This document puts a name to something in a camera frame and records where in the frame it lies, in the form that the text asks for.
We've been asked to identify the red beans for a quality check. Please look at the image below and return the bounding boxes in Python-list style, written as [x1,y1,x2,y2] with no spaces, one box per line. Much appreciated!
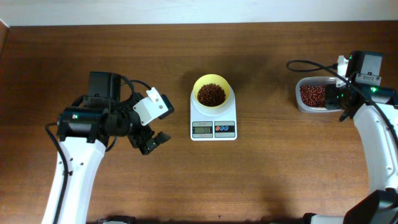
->
[197,83,326,107]

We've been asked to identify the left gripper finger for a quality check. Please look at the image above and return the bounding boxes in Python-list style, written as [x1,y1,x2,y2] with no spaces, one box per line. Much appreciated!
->
[146,132,171,154]
[158,94,175,119]

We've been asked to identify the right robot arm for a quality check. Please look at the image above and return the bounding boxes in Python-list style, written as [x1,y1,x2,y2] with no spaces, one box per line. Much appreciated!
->
[302,50,397,223]

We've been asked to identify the yellow plastic bowl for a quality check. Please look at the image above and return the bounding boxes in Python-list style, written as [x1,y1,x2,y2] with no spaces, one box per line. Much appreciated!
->
[193,74,231,108]

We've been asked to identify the clear plastic bean container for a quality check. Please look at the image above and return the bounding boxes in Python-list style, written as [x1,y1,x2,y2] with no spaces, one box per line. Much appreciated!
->
[295,77,340,113]

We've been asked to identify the white digital kitchen scale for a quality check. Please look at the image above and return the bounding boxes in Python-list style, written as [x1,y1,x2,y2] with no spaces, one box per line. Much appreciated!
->
[190,86,238,141]

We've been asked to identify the left black cable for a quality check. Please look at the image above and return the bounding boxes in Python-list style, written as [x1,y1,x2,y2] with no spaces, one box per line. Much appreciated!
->
[44,75,153,224]

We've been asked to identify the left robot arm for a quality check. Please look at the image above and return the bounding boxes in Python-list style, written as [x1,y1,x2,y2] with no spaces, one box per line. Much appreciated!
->
[42,72,174,223]

